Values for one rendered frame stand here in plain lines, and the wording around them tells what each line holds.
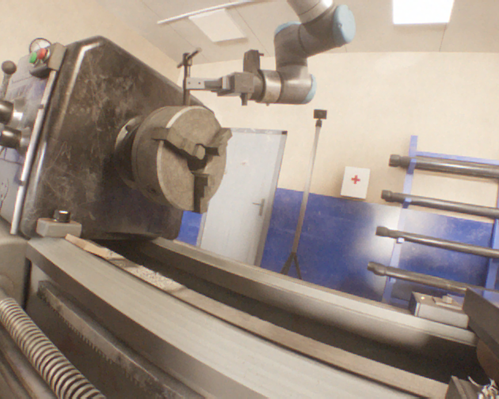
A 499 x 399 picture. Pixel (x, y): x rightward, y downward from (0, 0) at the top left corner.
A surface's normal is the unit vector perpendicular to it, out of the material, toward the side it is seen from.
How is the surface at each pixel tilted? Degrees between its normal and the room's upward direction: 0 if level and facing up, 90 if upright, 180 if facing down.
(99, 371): 90
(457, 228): 90
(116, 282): 36
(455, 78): 90
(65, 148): 90
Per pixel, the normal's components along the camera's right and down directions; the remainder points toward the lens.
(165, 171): 0.86, 0.15
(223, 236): -0.47, -0.15
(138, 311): -0.11, -0.88
